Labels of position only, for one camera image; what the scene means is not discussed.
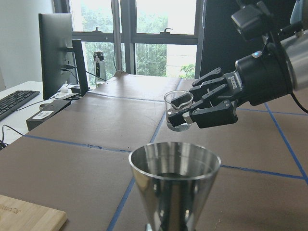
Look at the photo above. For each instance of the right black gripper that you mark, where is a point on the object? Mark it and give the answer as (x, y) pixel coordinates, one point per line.
(258, 78)

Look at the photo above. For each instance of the clear glass measuring cup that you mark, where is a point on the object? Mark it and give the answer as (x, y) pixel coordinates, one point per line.
(176, 101)

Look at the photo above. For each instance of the steel double jigger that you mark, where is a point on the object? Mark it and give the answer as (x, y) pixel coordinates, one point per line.
(174, 180)

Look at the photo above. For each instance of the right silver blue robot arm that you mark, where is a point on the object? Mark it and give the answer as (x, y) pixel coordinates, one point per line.
(291, 43)

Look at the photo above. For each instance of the clear water bottle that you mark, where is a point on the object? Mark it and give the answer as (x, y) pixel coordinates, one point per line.
(99, 67)

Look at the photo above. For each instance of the black computer monitor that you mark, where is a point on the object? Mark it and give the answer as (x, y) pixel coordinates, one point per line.
(60, 53)

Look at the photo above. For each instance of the black box with label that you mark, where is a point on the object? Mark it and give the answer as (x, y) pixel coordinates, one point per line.
(46, 112)

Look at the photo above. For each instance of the black keyboard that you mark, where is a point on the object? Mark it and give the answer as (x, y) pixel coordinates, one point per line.
(15, 100)

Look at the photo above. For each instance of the bamboo cutting board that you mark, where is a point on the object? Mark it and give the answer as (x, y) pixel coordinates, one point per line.
(18, 215)

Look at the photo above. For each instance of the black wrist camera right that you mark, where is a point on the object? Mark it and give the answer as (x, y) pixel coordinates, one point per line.
(253, 20)

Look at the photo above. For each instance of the aluminium frame post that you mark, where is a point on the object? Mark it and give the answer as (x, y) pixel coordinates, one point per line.
(117, 34)

